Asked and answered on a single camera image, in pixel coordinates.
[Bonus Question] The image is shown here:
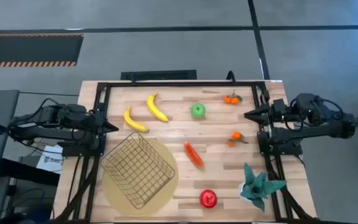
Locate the gold wire basket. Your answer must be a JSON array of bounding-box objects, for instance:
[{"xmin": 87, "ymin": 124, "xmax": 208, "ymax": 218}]
[{"xmin": 100, "ymin": 131, "xmax": 176, "ymax": 210}]

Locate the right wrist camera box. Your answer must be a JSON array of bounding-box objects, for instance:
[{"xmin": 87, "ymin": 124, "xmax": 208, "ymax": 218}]
[{"xmin": 272, "ymin": 98, "xmax": 288, "ymax": 113}]

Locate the black bar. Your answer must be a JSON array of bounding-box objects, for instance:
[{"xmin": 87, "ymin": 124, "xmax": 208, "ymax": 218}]
[{"xmin": 0, "ymin": 157, "xmax": 61, "ymax": 187}]

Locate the teal potted plant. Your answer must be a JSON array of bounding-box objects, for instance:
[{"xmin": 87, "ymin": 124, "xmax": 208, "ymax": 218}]
[{"xmin": 239, "ymin": 162, "xmax": 288, "ymax": 214}]

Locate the red apple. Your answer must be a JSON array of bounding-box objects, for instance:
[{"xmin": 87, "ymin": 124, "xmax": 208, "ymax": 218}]
[{"xmin": 199, "ymin": 189, "xmax": 218, "ymax": 209}]

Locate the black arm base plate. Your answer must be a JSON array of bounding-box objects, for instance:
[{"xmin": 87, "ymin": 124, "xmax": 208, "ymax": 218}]
[
  {"xmin": 57, "ymin": 141, "xmax": 105, "ymax": 157},
  {"xmin": 257, "ymin": 130, "xmax": 303, "ymax": 156}
]

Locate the black hazard-striped floor mat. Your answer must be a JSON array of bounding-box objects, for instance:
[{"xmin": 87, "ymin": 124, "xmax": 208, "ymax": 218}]
[{"xmin": 0, "ymin": 33, "xmax": 85, "ymax": 68}]

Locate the white printed paper sheet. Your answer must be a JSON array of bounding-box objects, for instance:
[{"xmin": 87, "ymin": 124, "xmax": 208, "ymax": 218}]
[{"xmin": 36, "ymin": 144, "xmax": 64, "ymax": 174}]

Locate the black aluminium table frame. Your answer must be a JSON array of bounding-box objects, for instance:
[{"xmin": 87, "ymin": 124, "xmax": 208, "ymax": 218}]
[{"xmin": 54, "ymin": 81, "xmax": 319, "ymax": 223}]

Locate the round wooden board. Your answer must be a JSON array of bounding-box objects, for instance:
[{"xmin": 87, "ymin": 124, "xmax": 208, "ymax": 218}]
[{"xmin": 101, "ymin": 139, "xmax": 180, "ymax": 217}]

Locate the yellow banana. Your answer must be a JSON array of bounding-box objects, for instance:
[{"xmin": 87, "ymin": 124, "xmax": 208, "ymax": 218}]
[
  {"xmin": 147, "ymin": 92, "xmax": 170, "ymax": 123},
  {"xmin": 123, "ymin": 106, "xmax": 149, "ymax": 134}
]

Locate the black perforated floor panel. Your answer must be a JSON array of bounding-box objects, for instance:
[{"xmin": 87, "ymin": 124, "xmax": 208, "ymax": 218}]
[{"xmin": 120, "ymin": 69, "xmax": 198, "ymax": 81}]

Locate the green apple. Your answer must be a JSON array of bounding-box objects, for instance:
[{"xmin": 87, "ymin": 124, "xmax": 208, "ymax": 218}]
[{"xmin": 190, "ymin": 103, "xmax": 207, "ymax": 119}]

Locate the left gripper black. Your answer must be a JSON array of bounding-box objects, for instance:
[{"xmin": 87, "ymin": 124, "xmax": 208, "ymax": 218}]
[{"xmin": 75, "ymin": 104, "xmax": 120, "ymax": 134}]

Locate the black cable loop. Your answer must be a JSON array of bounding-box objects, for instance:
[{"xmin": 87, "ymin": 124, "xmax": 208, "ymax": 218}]
[{"xmin": 226, "ymin": 70, "xmax": 237, "ymax": 85}]

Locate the watermelon slice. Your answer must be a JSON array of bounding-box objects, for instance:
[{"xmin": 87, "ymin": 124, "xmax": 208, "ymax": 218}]
[{"xmin": 183, "ymin": 141, "xmax": 206, "ymax": 170}]

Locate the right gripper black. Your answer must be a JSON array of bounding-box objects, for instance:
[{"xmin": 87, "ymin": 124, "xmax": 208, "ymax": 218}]
[{"xmin": 244, "ymin": 98, "xmax": 289, "ymax": 125}]

